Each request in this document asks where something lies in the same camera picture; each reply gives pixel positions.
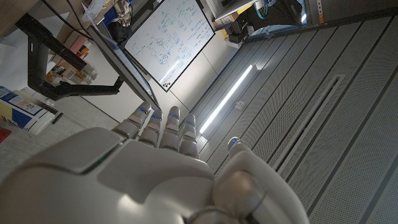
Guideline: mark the long ceiling light strip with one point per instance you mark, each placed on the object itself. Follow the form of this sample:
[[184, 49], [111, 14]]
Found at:
[[225, 99]]

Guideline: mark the whiteboard with blue writing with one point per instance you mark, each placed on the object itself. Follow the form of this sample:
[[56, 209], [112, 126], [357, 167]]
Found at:
[[171, 43]]

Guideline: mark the white shelf cabinet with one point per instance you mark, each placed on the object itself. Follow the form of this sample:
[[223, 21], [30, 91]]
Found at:
[[231, 7]]

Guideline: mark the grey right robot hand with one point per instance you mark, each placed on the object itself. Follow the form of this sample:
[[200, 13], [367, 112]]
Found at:
[[149, 180]]

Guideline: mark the black computer monitor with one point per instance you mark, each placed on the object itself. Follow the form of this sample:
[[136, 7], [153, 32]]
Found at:
[[124, 68]]

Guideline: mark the clear glass jar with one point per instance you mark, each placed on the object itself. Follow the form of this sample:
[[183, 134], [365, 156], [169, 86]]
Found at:
[[88, 74]]

